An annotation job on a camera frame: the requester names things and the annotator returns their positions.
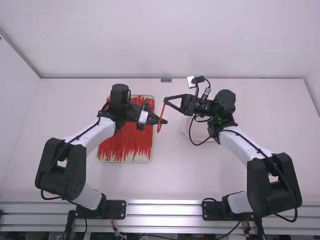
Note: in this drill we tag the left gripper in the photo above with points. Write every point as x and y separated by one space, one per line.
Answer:
130 113

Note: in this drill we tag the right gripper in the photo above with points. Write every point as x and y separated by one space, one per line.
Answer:
197 106

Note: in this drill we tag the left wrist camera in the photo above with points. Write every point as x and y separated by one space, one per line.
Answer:
143 118

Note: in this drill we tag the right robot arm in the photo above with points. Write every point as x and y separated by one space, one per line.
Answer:
250 147

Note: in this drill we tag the silver rails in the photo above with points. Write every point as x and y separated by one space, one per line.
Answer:
162 212

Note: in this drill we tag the pale tray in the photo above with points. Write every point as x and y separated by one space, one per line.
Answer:
125 162

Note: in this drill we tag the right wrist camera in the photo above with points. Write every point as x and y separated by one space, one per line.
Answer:
191 82

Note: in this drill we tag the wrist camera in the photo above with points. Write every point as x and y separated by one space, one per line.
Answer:
191 82
143 118

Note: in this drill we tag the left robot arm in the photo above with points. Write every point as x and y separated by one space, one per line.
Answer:
85 130

